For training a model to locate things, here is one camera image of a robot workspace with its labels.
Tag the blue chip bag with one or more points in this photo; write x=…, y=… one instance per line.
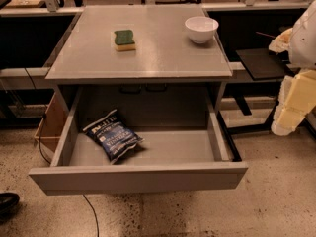
x=112, y=135

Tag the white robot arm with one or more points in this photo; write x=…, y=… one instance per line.
x=299, y=41

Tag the grey open drawer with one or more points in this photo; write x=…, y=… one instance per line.
x=182, y=147

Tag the black flat tray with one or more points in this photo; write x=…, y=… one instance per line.
x=262, y=64

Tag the white bowl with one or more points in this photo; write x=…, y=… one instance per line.
x=201, y=29

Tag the green and yellow sponge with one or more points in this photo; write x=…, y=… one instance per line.
x=124, y=40

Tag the wooden box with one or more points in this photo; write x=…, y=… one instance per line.
x=51, y=125

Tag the black shoe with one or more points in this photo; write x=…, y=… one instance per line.
x=8, y=201

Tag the grey workbench rail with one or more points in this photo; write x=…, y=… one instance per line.
x=24, y=79

